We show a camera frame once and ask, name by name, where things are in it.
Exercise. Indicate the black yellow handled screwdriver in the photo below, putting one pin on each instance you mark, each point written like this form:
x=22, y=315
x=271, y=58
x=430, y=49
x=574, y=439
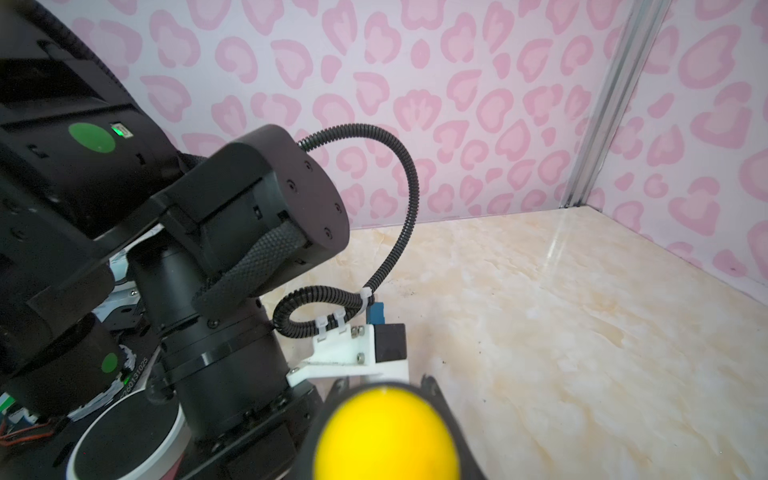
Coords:
x=385, y=430

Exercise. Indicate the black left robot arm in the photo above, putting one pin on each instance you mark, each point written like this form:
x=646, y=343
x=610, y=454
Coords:
x=85, y=173

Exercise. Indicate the pink black tape roll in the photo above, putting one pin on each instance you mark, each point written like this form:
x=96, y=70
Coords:
x=132, y=439

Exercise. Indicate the aluminium frame strut left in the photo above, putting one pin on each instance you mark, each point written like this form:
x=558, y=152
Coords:
x=632, y=50

